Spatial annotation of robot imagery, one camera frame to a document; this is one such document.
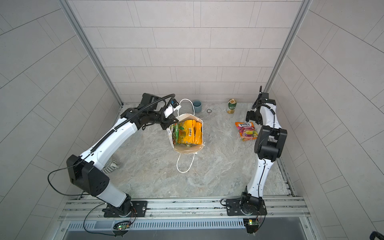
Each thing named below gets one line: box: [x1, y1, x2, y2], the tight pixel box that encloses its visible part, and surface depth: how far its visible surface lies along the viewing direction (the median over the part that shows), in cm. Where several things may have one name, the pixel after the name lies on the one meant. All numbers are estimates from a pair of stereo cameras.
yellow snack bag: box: [190, 119, 203, 145], surface depth 84 cm
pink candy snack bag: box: [235, 122, 258, 141], surface depth 99 cm
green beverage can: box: [228, 98, 237, 110], surface depth 107 cm
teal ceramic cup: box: [192, 100, 202, 113], surface depth 112 cm
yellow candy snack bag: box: [178, 119, 195, 144], surface depth 82 cm
